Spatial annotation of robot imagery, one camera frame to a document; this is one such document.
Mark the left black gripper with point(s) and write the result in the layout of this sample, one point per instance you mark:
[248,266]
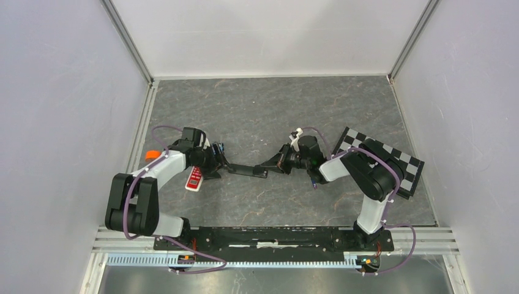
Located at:
[217,162]

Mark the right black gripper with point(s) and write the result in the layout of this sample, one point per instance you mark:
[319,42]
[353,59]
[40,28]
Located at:
[278,162]

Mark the red white remote control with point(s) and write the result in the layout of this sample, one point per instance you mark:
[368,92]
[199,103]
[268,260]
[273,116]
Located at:
[194,180]

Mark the black remote control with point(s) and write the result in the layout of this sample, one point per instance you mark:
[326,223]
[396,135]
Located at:
[255,171]

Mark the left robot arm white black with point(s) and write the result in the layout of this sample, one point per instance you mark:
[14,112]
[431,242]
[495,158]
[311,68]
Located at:
[133,203]

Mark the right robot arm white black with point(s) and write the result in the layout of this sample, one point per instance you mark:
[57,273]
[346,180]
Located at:
[376,172]

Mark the orange tape roll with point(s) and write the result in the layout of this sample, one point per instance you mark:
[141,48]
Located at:
[152,155]

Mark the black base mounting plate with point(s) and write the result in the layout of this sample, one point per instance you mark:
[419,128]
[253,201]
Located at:
[284,244]

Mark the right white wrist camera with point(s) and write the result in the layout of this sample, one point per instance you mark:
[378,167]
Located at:
[296,136]

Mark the grey slotted cable duct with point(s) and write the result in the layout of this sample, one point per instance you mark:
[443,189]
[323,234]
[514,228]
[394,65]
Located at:
[174,261]

